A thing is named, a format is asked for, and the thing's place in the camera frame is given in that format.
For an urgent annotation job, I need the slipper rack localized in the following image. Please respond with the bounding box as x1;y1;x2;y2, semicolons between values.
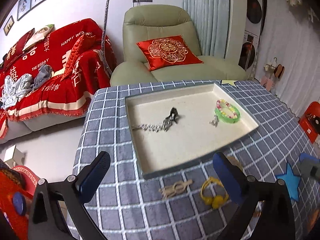
260;57;285;92

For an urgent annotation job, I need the black claw hair clip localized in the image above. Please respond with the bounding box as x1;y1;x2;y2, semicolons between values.
165;107;179;124

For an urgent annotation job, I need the silver star hair clip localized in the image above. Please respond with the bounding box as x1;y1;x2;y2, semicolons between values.
131;124;164;132

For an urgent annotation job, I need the silver rhinestone brooch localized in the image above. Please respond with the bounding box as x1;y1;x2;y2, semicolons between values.
162;119;172;132

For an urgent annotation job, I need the red blanket covered sofa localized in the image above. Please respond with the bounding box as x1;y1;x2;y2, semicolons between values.
1;18;117;143

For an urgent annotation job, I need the white curtain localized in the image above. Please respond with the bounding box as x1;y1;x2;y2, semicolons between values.
255;0;319;116

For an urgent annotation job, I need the green recliner armchair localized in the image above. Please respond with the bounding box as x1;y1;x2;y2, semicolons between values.
110;4;247;86

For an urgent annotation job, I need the grey clothes pile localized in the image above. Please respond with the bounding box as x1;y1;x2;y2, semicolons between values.
1;64;53;109

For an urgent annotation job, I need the stacked washer dryer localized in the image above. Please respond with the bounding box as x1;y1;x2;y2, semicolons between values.
239;0;263;73

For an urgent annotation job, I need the red embroidered cushion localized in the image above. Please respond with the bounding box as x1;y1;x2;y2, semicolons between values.
136;35;203;71

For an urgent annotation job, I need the flexible phone holder stand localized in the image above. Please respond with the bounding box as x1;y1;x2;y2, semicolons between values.
101;0;112;77

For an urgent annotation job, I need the light blue curtain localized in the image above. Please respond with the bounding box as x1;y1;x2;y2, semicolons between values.
183;0;230;58

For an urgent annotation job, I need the pink yellow beaded bracelet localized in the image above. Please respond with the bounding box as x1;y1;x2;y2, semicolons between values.
216;99;239;119

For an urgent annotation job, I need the yellow cord flower bracelet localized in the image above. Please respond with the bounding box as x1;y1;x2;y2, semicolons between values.
199;176;230;210

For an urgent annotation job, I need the grey checked tablecloth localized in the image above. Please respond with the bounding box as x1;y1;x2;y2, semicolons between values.
73;81;317;239

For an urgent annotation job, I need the beige hair clip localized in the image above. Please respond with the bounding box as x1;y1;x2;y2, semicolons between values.
158;179;193;199

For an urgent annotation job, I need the yellow star patch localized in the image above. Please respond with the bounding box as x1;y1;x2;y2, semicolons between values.
220;80;239;88

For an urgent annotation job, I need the grey rectangular jewelry tray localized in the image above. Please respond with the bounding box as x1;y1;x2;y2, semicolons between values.
125;83;259;179

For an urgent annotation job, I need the small framed wall picture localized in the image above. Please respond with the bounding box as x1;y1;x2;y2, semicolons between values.
3;16;15;36

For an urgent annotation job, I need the blue star patch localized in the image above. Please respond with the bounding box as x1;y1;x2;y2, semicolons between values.
276;162;302;202

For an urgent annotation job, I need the green bangle bracelet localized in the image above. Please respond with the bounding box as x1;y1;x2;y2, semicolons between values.
214;103;241;125

